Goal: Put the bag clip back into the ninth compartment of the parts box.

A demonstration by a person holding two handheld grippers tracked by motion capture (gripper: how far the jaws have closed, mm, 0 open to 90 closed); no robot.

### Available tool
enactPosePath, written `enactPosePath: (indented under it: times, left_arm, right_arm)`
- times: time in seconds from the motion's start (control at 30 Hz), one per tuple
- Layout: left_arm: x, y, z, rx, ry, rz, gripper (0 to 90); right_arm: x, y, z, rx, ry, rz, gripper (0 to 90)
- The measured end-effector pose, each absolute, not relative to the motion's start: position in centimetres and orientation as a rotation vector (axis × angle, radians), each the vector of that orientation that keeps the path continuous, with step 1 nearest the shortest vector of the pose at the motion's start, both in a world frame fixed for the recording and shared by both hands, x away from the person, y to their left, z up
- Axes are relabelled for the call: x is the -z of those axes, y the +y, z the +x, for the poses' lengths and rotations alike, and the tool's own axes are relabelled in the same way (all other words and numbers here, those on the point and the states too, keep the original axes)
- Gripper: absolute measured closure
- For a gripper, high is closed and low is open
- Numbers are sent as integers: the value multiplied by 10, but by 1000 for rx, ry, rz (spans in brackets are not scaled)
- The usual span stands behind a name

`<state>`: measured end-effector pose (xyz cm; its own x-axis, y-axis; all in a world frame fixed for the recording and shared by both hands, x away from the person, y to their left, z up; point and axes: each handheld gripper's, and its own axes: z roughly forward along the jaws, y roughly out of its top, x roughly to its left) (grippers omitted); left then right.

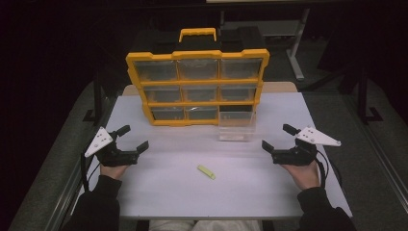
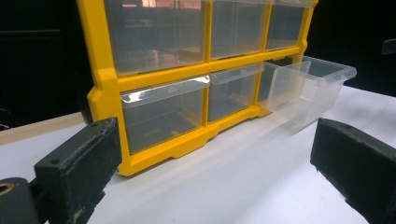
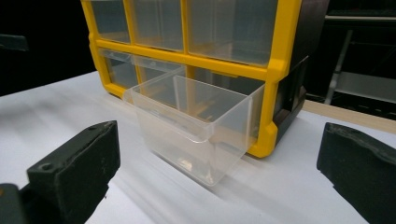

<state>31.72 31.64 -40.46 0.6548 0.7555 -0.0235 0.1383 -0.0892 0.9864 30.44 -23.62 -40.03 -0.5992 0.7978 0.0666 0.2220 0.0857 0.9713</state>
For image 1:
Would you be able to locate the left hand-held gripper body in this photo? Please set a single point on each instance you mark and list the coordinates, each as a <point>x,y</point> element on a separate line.
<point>114,156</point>

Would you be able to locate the person's left hand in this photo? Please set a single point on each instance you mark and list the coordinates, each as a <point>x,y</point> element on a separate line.
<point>113,171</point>

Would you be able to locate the grid of clear drawers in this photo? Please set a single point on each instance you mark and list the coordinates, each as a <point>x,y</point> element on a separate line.
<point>162,94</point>

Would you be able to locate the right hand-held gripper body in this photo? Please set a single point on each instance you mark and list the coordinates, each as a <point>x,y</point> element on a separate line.
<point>296,154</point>

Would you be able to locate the grey metal table stand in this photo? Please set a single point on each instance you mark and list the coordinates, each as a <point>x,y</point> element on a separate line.
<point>296,51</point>

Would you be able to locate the person's right hand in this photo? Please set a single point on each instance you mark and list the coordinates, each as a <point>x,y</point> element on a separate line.
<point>304,176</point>

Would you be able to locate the yellow black drawer cabinet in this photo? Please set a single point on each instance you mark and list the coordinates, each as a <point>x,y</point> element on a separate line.
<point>197,54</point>

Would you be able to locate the black metal stand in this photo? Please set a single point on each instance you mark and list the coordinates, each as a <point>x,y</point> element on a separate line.
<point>97,99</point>
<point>364,99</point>

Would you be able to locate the clear plastic drawer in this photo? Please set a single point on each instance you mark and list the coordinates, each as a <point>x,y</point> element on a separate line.
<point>236,123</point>

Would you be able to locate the small yellow-green eraser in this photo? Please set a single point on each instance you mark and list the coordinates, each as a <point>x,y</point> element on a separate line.
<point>206,172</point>

